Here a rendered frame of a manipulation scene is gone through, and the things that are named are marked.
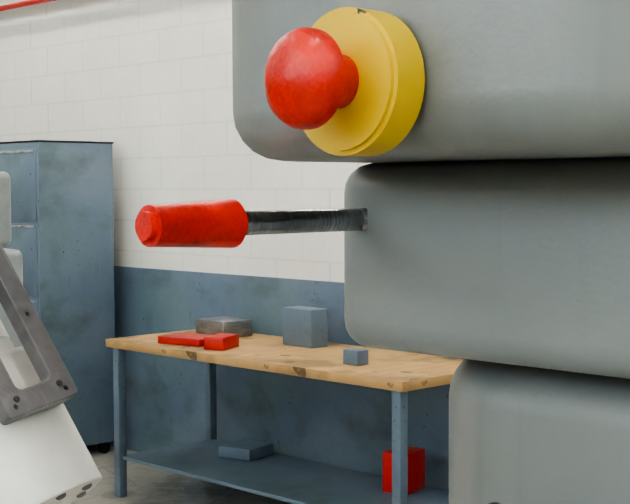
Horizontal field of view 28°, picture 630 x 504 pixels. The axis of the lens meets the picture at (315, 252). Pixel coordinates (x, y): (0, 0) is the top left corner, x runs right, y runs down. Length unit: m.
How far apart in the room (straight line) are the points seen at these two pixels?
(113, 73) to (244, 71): 7.79
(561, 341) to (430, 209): 0.10
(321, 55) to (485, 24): 0.06
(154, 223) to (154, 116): 7.44
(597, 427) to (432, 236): 0.12
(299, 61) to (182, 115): 7.29
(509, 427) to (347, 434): 6.18
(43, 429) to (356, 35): 0.21
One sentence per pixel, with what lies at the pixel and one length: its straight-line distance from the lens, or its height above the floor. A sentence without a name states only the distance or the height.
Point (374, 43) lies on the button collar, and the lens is 0.50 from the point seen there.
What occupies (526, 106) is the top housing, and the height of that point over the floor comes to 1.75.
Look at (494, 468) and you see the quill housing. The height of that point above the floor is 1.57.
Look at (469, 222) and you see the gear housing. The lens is 0.61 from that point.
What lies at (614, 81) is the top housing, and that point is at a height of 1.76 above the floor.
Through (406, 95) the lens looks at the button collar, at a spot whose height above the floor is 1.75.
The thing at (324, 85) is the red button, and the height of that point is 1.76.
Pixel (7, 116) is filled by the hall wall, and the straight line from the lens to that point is 9.48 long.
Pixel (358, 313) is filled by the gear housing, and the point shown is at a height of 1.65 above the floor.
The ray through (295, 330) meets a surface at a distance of 6.57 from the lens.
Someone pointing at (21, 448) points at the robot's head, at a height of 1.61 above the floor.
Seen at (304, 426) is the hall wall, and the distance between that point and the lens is 7.07.
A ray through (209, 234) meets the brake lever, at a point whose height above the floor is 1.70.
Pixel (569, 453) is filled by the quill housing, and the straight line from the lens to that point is 0.64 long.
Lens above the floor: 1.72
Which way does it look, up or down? 3 degrees down
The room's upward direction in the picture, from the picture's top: straight up
